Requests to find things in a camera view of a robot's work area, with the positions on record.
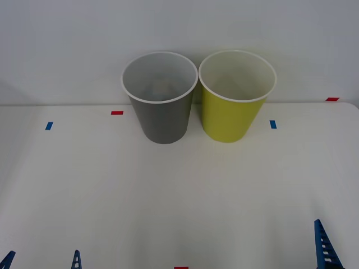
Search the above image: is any yellow-green plastic waste bin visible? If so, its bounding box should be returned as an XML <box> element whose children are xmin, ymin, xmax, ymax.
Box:
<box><xmin>198</xmin><ymin>49</ymin><xmax>278</xmax><ymax>143</ymax></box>

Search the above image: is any grey plastic waste bin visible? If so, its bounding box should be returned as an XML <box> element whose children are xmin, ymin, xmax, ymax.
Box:
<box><xmin>121</xmin><ymin>50</ymin><xmax>199</xmax><ymax>145</ymax></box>

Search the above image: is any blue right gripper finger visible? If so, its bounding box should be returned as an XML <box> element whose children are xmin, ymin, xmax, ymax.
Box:
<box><xmin>314</xmin><ymin>219</ymin><xmax>344</xmax><ymax>269</ymax></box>

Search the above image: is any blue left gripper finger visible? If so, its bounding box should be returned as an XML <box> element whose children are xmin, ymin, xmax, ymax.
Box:
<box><xmin>70</xmin><ymin>249</ymin><xmax>84</xmax><ymax>269</ymax></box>
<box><xmin>0</xmin><ymin>250</ymin><xmax>17</xmax><ymax>269</ymax></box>

